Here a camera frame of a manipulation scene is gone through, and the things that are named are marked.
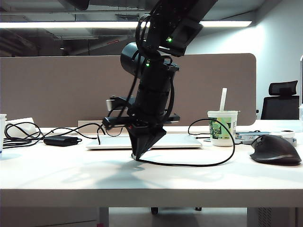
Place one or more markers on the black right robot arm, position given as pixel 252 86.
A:
pixel 154 94

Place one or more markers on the white drink cup green label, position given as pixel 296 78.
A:
pixel 222 142

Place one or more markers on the narrow white desk leg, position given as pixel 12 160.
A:
pixel 103 217

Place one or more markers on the clear plastic food container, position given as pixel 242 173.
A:
pixel 301 118

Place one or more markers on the black mesh office chair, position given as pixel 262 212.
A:
pixel 279 108

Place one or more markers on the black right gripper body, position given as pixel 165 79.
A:
pixel 151 121

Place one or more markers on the black computer mouse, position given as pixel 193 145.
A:
pixel 274 151

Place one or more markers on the black power adapter brick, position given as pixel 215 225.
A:
pixel 59 141

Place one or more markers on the long ceiling light strip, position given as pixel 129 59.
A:
pixel 71 24

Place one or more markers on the white paper cup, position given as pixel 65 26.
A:
pixel 2 132

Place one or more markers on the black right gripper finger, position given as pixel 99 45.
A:
pixel 150 139
pixel 137 142

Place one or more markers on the silver closed laptop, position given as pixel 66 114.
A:
pixel 184 142

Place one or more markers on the wide white desk leg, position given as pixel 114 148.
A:
pixel 270 217

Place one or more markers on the white plastic device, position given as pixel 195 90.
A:
pixel 28 128

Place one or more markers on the black-rimmed eyeglasses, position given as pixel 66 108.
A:
pixel 113 131

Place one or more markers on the blue-grey USB hub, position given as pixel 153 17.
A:
pixel 251 133

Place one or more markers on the white drinking straw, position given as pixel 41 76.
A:
pixel 223 99

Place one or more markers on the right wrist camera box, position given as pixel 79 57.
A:
pixel 118 104

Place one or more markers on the brown desk partition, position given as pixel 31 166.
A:
pixel 59 89

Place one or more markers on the black chair caster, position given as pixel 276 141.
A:
pixel 198 209
pixel 154 211

